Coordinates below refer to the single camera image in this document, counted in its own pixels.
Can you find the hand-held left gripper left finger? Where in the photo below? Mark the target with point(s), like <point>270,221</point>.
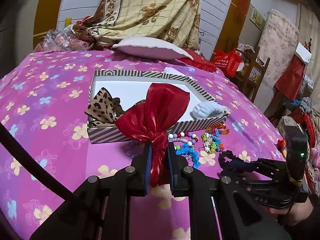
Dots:
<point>149,165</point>

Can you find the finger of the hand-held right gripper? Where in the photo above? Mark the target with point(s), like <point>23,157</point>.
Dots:
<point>247,177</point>
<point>265,165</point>

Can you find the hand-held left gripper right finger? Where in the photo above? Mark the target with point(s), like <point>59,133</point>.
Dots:
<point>171,165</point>

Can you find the black scrunchie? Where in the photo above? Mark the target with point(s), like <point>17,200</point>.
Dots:
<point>222,161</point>

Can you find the striped cardboard box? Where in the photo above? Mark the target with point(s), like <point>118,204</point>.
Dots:
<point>105,133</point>

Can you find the red satin hair bow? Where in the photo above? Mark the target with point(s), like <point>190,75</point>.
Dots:
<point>155,110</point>

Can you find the person's right hand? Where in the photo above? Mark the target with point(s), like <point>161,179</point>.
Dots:
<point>297,213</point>

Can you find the pile of clothes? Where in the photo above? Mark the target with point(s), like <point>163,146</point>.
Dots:
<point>305,110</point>

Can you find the light blue fluffy scrunchie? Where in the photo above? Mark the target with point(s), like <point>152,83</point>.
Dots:
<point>207,110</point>

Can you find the red garment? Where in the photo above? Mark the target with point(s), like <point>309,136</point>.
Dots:
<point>292,77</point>

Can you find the leopard print hair bow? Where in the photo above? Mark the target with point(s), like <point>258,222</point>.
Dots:
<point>100,105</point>

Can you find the wooden chair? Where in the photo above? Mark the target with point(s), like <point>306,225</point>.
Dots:
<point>252,80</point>

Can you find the pink floral quilt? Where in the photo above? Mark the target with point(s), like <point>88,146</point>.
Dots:
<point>277,42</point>

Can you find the red frilled cushion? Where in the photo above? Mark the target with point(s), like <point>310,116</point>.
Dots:
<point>200,60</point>

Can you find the red shopping bag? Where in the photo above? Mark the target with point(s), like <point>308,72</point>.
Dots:
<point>226,62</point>

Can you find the white pillow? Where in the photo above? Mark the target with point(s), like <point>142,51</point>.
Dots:
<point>150,47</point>

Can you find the pink floral bedsheet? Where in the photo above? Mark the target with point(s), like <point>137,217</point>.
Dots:
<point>50,92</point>

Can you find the red tin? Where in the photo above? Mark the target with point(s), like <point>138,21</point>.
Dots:
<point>102,45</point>

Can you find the cream floral blanket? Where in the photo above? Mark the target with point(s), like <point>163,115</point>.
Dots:
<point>155,10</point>

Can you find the clear plastic bag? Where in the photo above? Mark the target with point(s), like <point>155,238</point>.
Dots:
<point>57,40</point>

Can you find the framed wall picture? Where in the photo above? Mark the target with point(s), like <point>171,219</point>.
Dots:
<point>257,17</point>

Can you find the yellow wall sticker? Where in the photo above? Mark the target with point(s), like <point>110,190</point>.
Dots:
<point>68,22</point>

